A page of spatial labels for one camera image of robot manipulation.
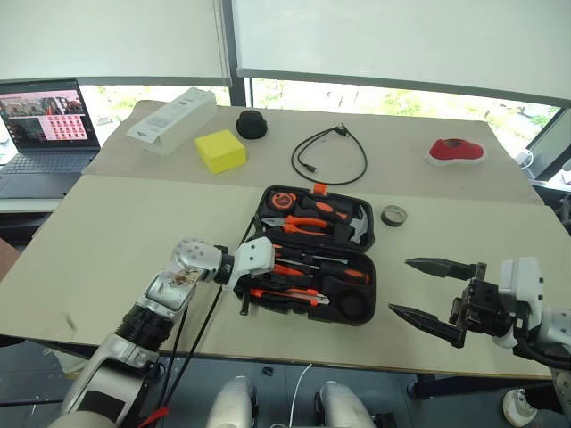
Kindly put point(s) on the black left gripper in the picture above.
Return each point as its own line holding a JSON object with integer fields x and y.
{"x": 245, "y": 303}

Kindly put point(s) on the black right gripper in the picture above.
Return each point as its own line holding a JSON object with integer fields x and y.
{"x": 479, "y": 307}

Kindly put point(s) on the orange black utility knife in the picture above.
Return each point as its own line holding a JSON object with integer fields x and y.
{"x": 285, "y": 295}

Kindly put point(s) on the orange voltage tester pen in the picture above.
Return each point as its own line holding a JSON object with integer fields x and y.
{"x": 285, "y": 270}

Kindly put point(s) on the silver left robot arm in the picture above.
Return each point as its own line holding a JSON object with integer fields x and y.
{"x": 160, "y": 290}

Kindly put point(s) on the black tool case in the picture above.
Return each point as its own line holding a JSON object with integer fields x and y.
{"x": 352, "y": 307}

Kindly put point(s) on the small black floor object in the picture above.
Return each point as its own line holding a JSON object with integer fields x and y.
{"x": 268, "y": 370}

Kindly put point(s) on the black electrical tape roll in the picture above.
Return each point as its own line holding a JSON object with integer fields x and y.
{"x": 394, "y": 216}

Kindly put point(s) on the silver rounded robot leg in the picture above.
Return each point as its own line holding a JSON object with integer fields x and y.
{"x": 341, "y": 405}
{"x": 234, "y": 405}

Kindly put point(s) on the orange black tape measure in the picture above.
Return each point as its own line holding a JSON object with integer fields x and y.
{"x": 282, "y": 200}

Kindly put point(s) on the white sneaker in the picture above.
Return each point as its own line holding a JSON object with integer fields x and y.
{"x": 517, "y": 408}

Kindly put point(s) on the red white shoe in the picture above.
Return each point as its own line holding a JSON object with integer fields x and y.
{"x": 455, "y": 149}

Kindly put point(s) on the black office chair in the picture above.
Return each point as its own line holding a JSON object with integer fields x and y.
{"x": 564, "y": 214}

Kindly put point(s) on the yellow box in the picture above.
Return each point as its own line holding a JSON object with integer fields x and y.
{"x": 220, "y": 151}

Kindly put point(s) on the black round cap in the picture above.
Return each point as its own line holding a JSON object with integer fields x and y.
{"x": 251, "y": 125}

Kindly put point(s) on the white cardboard carton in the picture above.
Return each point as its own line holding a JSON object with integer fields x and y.
{"x": 171, "y": 120}

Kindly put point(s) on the brown rounded seat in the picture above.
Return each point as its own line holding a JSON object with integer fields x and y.
{"x": 8, "y": 258}

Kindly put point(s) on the white roller blind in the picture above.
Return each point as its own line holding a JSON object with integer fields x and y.
{"x": 111, "y": 38}
{"x": 401, "y": 42}

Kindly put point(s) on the open laptop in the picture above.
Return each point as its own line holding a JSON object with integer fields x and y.
{"x": 44, "y": 120}

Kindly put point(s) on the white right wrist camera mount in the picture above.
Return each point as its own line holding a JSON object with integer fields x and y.
{"x": 519, "y": 281}

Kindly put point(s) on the black table frame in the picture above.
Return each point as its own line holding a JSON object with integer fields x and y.
{"x": 468, "y": 385}

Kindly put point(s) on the dark window post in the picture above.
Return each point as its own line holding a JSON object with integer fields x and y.
{"x": 240, "y": 91}

